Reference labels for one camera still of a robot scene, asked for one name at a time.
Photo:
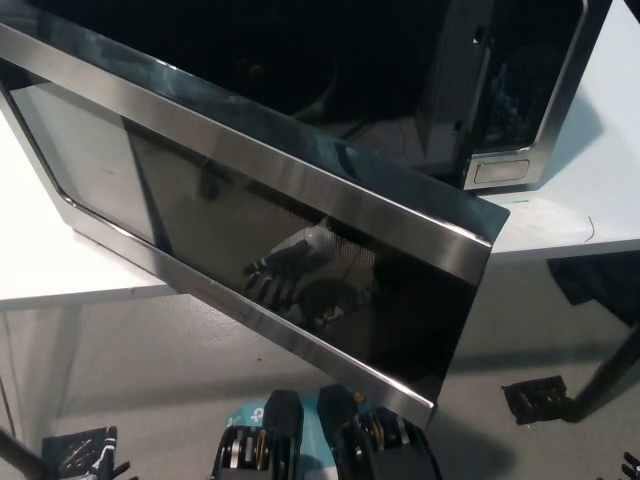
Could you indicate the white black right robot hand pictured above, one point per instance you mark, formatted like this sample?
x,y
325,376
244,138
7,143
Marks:
x,y
633,469

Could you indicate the black glass steel microwave door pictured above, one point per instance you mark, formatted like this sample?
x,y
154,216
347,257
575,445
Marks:
x,y
310,210

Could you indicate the black floor tape patch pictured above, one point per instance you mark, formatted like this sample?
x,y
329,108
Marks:
x,y
537,400
75,452

